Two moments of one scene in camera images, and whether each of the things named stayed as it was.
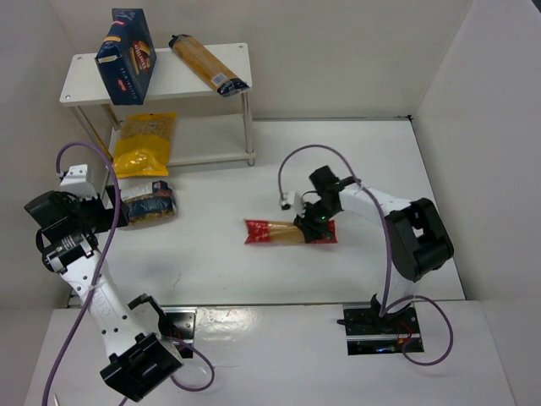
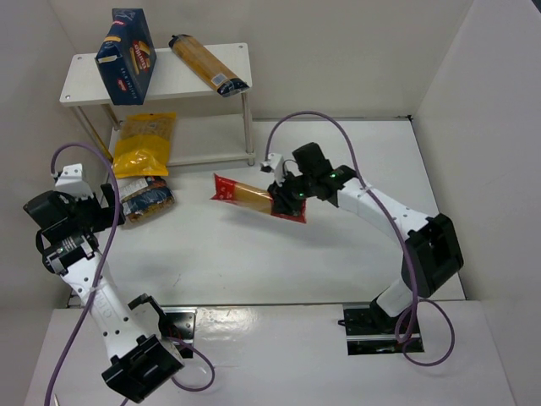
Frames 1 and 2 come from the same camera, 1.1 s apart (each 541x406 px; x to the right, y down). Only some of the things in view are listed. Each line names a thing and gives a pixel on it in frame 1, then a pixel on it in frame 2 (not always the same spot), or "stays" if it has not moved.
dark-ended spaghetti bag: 199,60 stays
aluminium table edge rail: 299,304 stays
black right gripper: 311,224 → 281,196
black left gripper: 112,216 stays
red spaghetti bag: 282,233 → 249,197
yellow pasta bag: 144,145 stays
